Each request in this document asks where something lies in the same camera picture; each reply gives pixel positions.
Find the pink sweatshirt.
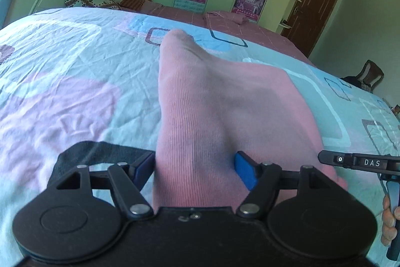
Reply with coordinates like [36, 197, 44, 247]
[152, 30, 346, 208]

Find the person's right hand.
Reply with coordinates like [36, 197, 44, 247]
[381, 195, 399, 247]

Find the wooden side table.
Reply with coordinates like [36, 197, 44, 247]
[391, 104, 400, 121]

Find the wooden chair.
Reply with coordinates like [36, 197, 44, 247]
[342, 60, 385, 93]

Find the pink checked bed cover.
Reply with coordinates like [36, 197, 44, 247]
[138, 1, 311, 64]

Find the folded pink blanket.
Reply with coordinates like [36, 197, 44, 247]
[206, 11, 249, 25]

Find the orange striped pillow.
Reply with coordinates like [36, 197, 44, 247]
[119, 0, 146, 12]

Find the lower right poster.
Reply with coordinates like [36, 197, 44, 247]
[232, 0, 266, 22]

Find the brown wooden door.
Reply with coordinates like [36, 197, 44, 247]
[282, 0, 337, 57]

